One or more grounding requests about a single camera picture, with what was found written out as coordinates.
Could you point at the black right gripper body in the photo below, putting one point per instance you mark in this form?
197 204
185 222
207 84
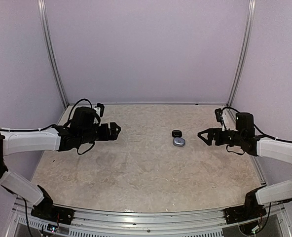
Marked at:
221 140

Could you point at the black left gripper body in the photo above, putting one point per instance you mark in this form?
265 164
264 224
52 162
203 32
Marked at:
104 135

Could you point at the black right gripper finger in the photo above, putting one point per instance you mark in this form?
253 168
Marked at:
207 138
209 131

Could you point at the silver grey charging case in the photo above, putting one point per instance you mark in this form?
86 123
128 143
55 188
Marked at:
179 142

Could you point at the black earbud charging case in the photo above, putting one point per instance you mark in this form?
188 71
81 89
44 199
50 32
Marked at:
176 134

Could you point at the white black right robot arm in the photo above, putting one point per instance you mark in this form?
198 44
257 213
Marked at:
262 145

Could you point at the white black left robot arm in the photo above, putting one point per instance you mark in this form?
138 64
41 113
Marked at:
83 126

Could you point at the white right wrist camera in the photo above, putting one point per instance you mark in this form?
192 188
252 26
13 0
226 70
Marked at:
221 118

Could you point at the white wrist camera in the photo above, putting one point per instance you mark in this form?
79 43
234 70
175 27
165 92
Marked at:
99 108
221 118

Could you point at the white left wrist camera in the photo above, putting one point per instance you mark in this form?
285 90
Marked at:
99 108

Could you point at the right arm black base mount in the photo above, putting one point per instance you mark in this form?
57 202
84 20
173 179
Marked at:
249 210

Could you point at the aluminium front rail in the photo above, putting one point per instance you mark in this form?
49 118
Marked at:
95 223

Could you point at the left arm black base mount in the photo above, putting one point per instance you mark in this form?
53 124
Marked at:
46 210

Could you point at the right aluminium corner post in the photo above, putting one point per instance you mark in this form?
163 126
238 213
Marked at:
243 51

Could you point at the aluminium corner post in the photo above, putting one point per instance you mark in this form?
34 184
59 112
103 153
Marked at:
50 51
243 51

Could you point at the left aluminium corner post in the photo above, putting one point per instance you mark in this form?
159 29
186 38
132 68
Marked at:
50 51

